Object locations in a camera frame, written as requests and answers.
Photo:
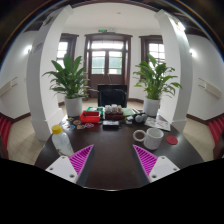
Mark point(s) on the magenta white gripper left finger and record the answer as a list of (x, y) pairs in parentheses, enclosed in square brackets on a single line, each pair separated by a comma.
[(70, 167)]

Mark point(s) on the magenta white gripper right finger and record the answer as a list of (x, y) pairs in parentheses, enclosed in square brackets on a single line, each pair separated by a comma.
[(154, 167)]

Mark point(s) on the clear bottle with yellow cap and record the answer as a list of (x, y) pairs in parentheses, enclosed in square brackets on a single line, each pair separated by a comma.
[(61, 141)]

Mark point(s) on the white speckled mug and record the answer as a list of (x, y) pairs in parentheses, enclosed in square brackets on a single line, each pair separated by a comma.
[(151, 138)]

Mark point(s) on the red round coaster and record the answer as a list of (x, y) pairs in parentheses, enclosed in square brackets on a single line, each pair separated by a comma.
[(172, 140)]

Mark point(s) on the printed paper sheet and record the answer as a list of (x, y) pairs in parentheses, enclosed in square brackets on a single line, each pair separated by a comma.
[(155, 123)]

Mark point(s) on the red plastic tray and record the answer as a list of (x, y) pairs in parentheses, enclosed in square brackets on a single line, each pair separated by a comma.
[(90, 117)]

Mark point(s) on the black rectangular device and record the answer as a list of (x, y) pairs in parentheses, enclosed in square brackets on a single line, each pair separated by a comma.
[(110, 123)]

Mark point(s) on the green book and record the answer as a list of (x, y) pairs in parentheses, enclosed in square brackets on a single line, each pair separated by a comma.
[(127, 112)]

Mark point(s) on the dark box with jars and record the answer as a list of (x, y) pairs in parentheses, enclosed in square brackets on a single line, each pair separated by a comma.
[(113, 112)]

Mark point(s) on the black office chair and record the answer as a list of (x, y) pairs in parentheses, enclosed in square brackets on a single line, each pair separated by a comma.
[(112, 94)]

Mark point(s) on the left potted green plant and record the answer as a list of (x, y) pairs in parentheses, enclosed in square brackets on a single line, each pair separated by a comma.
[(71, 81)]

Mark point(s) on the potted green plant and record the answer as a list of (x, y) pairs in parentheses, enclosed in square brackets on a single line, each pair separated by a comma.
[(154, 78), (71, 81)]

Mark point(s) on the right potted green plant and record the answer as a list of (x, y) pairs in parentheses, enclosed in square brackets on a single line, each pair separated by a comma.
[(154, 78)]

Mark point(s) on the dark wooden double door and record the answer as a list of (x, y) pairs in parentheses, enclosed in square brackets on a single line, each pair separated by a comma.
[(107, 60)]

